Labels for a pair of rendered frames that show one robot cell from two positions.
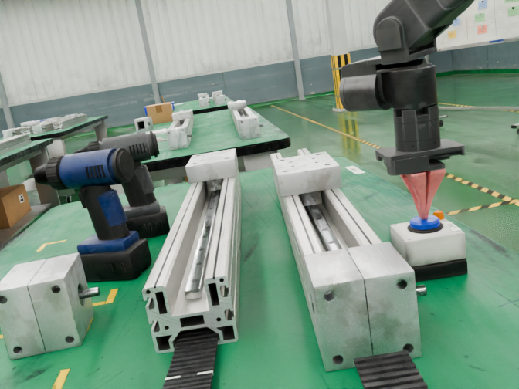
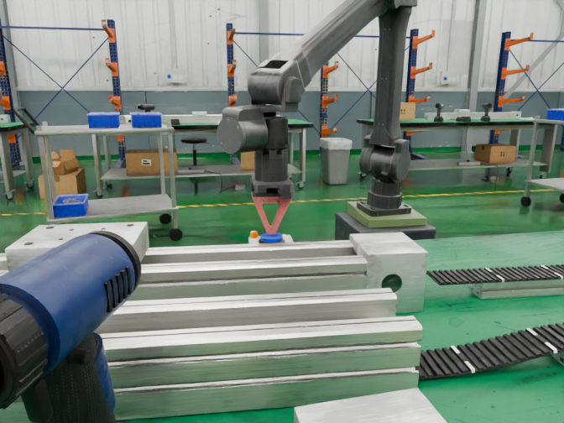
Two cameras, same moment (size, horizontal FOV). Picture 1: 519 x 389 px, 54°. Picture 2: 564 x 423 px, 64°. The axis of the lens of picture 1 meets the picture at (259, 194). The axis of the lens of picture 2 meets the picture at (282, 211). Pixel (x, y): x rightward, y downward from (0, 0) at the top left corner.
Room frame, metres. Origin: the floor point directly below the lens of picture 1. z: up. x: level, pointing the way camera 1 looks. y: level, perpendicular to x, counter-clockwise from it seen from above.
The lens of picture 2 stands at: (0.75, 0.55, 1.09)
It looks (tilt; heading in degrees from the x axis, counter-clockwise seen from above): 15 degrees down; 263
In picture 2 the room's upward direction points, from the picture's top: straight up
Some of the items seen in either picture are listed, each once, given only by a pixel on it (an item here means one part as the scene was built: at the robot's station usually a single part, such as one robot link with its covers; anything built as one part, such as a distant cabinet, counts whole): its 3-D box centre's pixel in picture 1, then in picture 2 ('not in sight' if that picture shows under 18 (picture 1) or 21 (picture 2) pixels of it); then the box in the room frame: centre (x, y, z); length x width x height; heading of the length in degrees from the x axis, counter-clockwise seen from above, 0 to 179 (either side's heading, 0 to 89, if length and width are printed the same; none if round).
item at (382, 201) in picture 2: not in sight; (384, 195); (0.35, -0.54, 0.84); 0.12 x 0.09 x 0.08; 12
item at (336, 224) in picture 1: (309, 204); (89, 288); (0.95, -0.09, 0.82); 0.80 x 0.10 x 0.09; 0
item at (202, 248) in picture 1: (212, 219); (36, 362); (0.96, 0.10, 0.82); 0.80 x 0.10 x 0.09; 0
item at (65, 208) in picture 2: not in sight; (104, 174); (1.66, -2.98, 0.50); 1.03 x 0.55 x 1.01; 16
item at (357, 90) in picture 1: (381, 65); (257, 113); (0.70, -0.19, 1.07); 0.12 x 0.09 x 0.12; 43
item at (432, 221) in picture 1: (425, 224); (271, 239); (0.67, -0.22, 0.84); 0.04 x 0.04 x 0.02
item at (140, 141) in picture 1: (118, 189); not in sight; (1.07, 0.29, 0.89); 0.20 x 0.08 x 0.22; 101
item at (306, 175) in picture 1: (305, 179); (85, 256); (0.95, -0.09, 0.87); 0.16 x 0.11 x 0.07; 0
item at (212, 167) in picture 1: (214, 170); not in sight; (1.21, 0.10, 0.87); 0.16 x 0.11 x 0.07; 0
